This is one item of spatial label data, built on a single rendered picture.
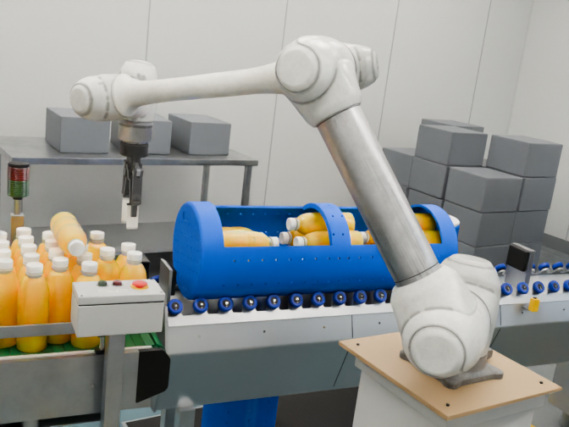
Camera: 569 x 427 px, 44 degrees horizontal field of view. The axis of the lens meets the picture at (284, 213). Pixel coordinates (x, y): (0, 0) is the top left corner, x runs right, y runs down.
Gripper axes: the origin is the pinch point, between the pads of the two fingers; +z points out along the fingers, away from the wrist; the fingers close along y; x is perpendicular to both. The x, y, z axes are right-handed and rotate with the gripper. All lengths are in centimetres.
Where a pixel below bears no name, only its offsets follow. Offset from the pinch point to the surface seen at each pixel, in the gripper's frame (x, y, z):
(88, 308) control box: 15.9, -33.1, 13.1
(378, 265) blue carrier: -74, -13, 12
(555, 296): -155, -10, 28
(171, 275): -11.9, -4.1, 16.7
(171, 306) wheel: -10.8, -9.9, 23.5
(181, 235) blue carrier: -17.1, 6.2, 7.9
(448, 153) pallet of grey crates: -297, 242, 19
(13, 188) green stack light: 27.3, 34.0, 1.3
